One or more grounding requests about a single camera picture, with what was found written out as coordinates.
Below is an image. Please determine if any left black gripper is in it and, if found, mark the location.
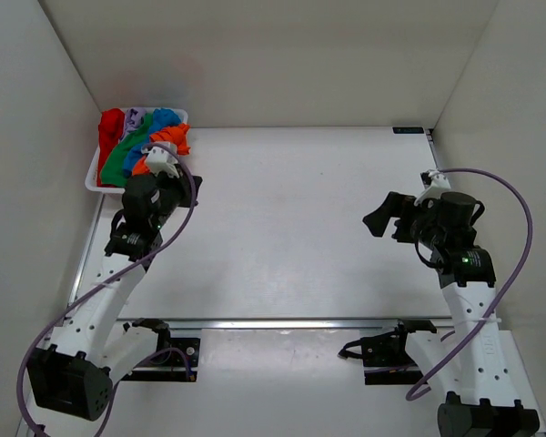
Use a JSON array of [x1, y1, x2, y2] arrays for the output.
[[155, 158, 205, 220]]

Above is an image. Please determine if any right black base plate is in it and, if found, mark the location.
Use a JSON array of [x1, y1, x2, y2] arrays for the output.
[[338, 327, 422, 386]]

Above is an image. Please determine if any red t shirt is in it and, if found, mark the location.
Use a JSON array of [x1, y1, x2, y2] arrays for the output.
[[96, 107, 125, 187]]

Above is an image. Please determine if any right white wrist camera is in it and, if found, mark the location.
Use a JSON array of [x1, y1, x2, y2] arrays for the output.
[[414, 169, 451, 206]]

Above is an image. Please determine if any lavender t shirt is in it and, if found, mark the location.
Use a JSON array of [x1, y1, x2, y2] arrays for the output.
[[120, 107, 147, 140]]

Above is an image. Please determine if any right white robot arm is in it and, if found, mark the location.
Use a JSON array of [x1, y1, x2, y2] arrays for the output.
[[363, 191, 541, 436]]

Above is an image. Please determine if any dark table label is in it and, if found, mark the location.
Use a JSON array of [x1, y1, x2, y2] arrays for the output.
[[392, 127, 424, 135]]

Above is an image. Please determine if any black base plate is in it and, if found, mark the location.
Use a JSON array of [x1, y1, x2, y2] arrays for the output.
[[123, 337, 201, 383], [338, 327, 422, 386]]

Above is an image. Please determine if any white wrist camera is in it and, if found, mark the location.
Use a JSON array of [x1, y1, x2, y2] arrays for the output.
[[143, 141, 176, 176], [414, 169, 451, 206]]

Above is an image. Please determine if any green t shirt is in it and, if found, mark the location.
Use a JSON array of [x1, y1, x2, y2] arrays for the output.
[[99, 113, 153, 188]]

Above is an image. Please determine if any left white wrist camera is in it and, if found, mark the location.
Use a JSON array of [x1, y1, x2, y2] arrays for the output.
[[143, 141, 176, 176]]

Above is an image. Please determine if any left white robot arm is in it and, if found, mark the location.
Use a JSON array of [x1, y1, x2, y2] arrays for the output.
[[25, 172, 203, 422]]

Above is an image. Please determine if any white plastic basket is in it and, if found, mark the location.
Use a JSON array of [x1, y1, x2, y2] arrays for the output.
[[85, 107, 188, 195]]

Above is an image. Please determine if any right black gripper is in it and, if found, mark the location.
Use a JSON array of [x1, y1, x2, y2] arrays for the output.
[[362, 192, 444, 249]]

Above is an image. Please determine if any blue t shirt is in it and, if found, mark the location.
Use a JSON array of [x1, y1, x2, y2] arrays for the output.
[[122, 108, 181, 178]]

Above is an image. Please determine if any orange t shirt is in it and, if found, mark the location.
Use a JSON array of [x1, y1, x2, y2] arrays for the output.
[[131, 123, 190, 177]]

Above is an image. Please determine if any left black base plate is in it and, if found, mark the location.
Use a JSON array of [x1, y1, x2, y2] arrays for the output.
[[123, 337, 201, 383]]

